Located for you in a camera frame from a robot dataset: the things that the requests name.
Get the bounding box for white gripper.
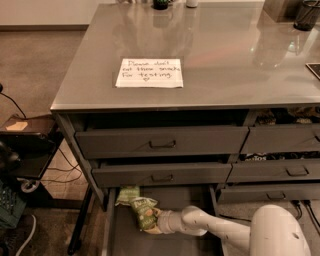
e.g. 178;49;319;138
147;208;183;235

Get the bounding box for green jalapeno chip bag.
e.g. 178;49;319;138
130;197;158;231

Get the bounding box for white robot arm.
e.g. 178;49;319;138
147;205;311;256

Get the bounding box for bottom left open drawer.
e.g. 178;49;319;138
101;185;227;256

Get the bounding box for middle left grey drawer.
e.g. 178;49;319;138
92;162;231;188

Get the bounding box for grey drawer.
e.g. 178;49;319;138
92;162;231;188
227;159;320;183
241;124;320;154
218;183;320;203
75;126;248;159

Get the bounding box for top left grey drawer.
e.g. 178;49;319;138
75;126;248;159

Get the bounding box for bottom right grey drawer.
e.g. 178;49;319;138
218;183;320;203

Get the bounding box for grey cabinet with counter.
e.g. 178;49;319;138
52;3;320;202

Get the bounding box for middle right grey drawer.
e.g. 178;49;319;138
227;159;320;183

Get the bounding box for top right grey drawer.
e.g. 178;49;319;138
241;124;320;154

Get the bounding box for dark tablet on counter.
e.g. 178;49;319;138
306;63;320;80

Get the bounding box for black side cart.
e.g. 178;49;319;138
0;116;63;205

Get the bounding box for white handwritten paper note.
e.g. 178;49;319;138
115;58;183;88

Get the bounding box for snack bags in right drawers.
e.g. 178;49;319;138
241;107;320;160

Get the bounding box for small dark plant pot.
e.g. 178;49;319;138
153;0;172;10

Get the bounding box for white cup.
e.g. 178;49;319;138
186;0;198;8

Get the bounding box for black mesh pen holder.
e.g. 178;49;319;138
293;0;320;31

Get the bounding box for white floor cable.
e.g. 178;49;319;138
14;213;37;256

